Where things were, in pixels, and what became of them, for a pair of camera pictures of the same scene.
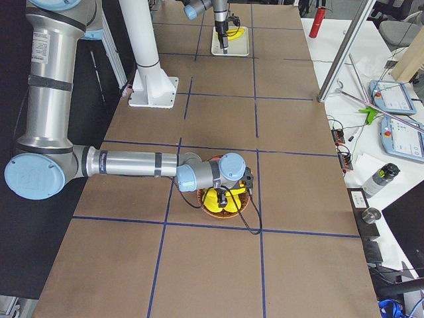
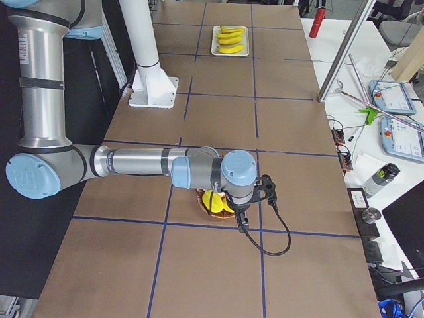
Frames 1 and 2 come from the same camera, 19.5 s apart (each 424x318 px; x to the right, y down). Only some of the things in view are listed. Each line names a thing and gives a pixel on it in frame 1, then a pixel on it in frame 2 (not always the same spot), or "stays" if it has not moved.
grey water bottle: x=379 y=179 stays
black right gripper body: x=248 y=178 -> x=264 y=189
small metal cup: x=370 y=214 stays
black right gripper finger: x=222 y=199 -> x=242 y=221
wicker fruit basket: x=224 y=214 stays
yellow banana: x=234 y=36 stays
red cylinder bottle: x=318 y=22 stays
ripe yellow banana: x=234 y=30 stays
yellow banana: x=211 y=201 -> x=230 y=41
